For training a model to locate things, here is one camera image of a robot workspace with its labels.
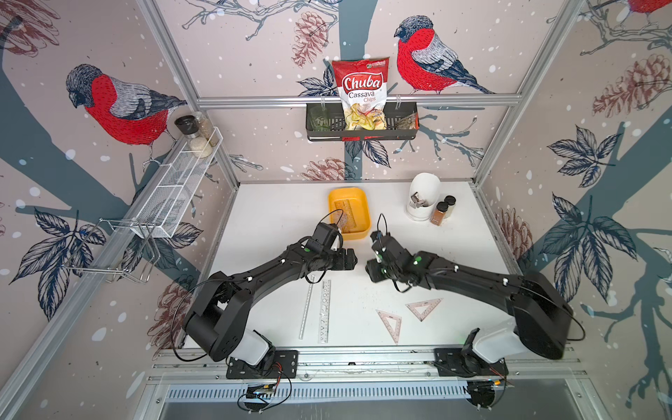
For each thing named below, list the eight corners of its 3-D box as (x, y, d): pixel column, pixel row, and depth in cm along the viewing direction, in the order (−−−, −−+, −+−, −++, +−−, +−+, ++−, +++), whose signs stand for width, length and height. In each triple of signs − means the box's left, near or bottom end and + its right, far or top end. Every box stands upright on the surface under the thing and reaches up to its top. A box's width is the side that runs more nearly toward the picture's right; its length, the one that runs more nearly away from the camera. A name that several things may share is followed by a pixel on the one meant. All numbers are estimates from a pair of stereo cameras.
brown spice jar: (430, 224, 108) (436, 210, 100) (430, 215, 111) (437, 200, 103) (440, 226, 107) (447, 212, 99) (440, 217, 110) (447, 202, 103)
